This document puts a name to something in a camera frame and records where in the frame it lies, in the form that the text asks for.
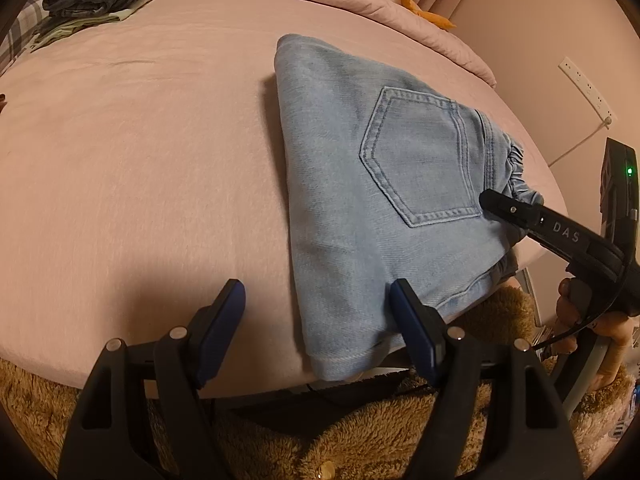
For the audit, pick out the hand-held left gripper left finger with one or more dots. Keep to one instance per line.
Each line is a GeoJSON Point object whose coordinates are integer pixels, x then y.
{"type": "Point", "coordinates": [225, 320]}

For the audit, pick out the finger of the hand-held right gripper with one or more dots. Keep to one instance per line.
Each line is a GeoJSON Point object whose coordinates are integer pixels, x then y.
{"type": "Point", "coordinates": [550, 227]}

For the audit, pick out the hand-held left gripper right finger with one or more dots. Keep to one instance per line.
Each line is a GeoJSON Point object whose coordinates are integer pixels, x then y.
{"type": "Point", "coordinates": [412, 325]}

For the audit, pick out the light blue denim pants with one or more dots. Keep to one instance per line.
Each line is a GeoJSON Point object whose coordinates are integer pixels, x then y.
{"type": "Point", "coordinates": [350, 185]}

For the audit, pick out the person's right hand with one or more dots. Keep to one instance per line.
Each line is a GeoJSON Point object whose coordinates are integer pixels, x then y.
{"type": "Point", "coordinates": [565, 310]}

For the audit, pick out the white power strip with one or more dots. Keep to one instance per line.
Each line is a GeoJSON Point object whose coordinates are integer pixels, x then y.
{"type": "Point", "coordinates": [585, 87]}

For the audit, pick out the pink bed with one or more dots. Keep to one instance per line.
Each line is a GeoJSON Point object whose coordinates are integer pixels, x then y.
{"type": "Point", "coordinates": [125, 185]}

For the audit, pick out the light green folded cloth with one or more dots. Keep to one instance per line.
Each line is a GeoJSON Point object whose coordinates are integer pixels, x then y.
{"type": "Point", "coordinates": [95, 22]}

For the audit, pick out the plaid cloth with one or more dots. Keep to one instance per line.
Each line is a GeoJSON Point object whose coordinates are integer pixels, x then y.
{"type": "Point", "coordinates": [20, 35]}

